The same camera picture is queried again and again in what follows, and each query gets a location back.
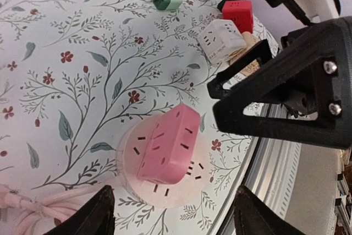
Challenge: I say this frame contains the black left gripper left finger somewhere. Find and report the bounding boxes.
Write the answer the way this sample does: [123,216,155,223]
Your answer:
[46,185,115,235]

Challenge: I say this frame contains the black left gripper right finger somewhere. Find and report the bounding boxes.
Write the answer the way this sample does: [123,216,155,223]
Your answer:
[234,185,304,235]

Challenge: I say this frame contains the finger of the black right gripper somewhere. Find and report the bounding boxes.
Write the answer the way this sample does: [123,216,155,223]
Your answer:
[207,39,272,100]
[213,17,351,149]

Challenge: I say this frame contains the beige cube socket adapter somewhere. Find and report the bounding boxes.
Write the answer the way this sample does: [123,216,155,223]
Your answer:
[228,31,265,80]

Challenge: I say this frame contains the white cube adapter red flower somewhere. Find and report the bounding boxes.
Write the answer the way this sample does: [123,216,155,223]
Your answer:
[197,19,247,64]

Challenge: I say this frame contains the red cube socket adapter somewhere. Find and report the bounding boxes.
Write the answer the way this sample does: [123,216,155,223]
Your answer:
[222,0,254,34]

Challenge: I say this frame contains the pink power cable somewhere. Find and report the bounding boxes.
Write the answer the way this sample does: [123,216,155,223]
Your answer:
[0,184,89,235]

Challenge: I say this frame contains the pink plug adapter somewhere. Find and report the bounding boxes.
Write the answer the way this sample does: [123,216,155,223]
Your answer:
[137,104,201,184]

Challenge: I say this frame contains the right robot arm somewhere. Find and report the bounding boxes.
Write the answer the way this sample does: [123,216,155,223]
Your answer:
[207,0,351,150]

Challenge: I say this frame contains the floral patterned table mat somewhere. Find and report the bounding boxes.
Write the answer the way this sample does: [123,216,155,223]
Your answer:
[0,0,277,235]

